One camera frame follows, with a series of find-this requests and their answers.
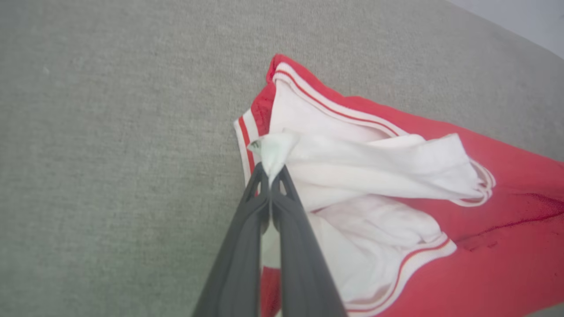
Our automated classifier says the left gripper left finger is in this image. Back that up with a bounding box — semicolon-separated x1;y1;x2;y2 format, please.
191;162;271;317

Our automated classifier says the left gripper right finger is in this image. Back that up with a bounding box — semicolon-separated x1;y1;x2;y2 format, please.
270;165;349;317

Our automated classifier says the red white-striped garment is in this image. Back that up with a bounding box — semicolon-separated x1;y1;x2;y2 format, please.
233;54;564;317

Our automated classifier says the grey fabric sofa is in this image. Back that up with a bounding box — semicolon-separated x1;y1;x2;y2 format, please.
0;0;564;317

